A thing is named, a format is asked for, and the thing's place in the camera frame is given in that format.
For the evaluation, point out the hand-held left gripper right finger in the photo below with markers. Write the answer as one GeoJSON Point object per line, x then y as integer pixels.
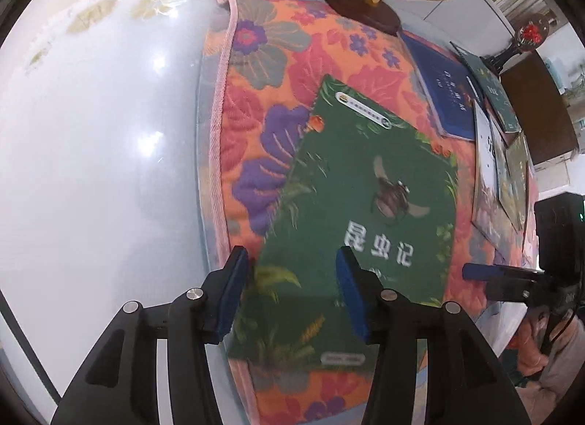
{"type": "Point", "coordinates": [352, 292]}

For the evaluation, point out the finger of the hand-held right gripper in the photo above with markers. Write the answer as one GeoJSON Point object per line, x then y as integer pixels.
{"type": "Point", "coordinates": [477, 271]}

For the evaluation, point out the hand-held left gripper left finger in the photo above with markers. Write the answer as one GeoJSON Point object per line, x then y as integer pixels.
{"type": "Point", "coordinates": [233, 290]}

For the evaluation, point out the white book with dressed rabbits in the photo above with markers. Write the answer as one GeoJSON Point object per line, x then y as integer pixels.
{"type": "Point", "coordinates": [484, 151]}

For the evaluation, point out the green beetle book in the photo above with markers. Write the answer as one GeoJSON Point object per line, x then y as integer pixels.
{"type": "Point", "coordinates": [365, 155]}

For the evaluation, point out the teal mantis book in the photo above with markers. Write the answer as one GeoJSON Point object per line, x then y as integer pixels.
{"type": "Point", "coordinates": [496, 96]}

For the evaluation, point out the navy blue book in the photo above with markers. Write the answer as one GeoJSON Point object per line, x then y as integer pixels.
{"type": "Point", "coordinates": [445, 87]}

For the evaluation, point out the person's right forearm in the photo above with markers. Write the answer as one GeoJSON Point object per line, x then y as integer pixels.
{"type": "Point", "coordinates": [562, 379]}

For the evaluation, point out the person's right hand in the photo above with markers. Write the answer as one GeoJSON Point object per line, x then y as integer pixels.
{"type": "Point", "coordinates": [530, 342]}

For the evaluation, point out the white book with yellowish picture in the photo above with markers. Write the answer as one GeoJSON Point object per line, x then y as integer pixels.
{"type": "Point", "coordinates": [516, 178]}

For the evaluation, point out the brown wooden cabinet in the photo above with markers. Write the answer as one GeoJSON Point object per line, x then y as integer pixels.
{"type": "Point", "coordinates": [539, 105]}

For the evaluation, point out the floral orange mat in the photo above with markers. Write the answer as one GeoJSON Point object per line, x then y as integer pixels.
{"type": "Point", "coordinates": [256, 64]}

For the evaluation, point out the white bookcase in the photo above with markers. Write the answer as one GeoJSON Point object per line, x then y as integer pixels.
{"type": "Point", "coordinates": [457, 18]}

